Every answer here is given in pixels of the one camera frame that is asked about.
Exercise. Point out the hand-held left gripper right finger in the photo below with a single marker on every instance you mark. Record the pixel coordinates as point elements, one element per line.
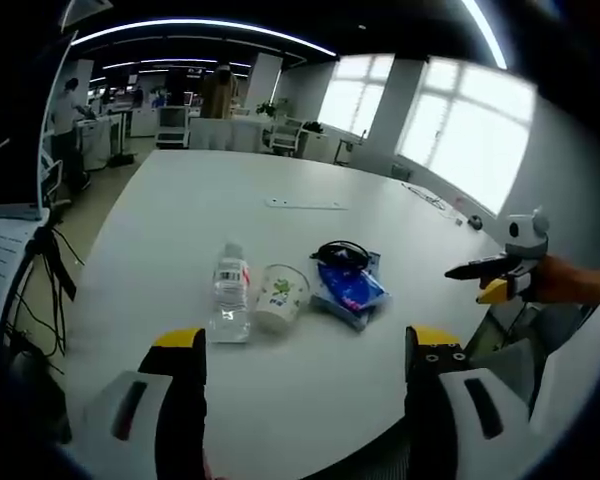
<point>460,400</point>

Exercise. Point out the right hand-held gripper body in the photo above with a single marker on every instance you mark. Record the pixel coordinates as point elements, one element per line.
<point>526,245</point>

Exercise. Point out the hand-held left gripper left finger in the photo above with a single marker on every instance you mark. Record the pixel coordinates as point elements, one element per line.
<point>145,400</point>

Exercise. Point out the blue tissue packet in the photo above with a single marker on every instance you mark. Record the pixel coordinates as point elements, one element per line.
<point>350,292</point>

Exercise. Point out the clear plastic water bottle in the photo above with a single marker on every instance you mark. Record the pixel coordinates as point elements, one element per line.
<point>230,295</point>

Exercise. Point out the black sunglasses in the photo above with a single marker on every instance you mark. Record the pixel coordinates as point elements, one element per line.
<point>341,255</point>

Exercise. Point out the white paper cup green print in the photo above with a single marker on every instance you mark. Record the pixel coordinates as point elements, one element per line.
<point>281,297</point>

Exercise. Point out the small dark round object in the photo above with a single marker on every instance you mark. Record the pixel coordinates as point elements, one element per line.
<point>475,221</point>

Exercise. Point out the grey office chair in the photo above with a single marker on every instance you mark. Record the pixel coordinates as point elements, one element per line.
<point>520,350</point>

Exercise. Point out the black tripod stand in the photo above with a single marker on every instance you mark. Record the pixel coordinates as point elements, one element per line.
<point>40,280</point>

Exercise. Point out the white table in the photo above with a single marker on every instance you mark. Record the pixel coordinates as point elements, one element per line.
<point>280,220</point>

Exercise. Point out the white office chair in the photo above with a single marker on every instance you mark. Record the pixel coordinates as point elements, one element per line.
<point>286,134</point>

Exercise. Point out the green potted plant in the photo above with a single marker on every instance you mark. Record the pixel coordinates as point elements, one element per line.
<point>272,107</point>

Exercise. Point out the white partitioned desk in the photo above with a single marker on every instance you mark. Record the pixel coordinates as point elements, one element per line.
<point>225,132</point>

